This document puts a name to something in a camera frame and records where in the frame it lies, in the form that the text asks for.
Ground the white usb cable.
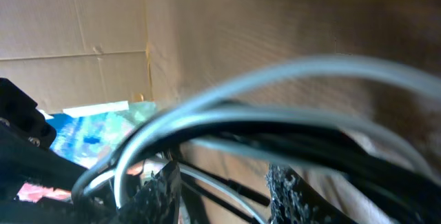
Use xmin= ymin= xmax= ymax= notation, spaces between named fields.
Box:
xmin=70 ymin=54 xmax=441 ymax=224

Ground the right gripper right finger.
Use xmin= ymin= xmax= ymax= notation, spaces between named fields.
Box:
xmin=265 ymin=164 xmax=354 ymax=224

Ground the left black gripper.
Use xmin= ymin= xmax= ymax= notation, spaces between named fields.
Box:
xmin=1 ymin=78 xmax=113 ymax=223

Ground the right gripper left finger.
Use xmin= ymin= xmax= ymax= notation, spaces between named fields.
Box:
xmin=116 ymin=162 xmax=181 ymax=224

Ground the cardboard box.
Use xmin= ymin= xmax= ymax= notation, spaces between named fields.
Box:
xmin=0 ymin=0 xmax=180 ymax=114

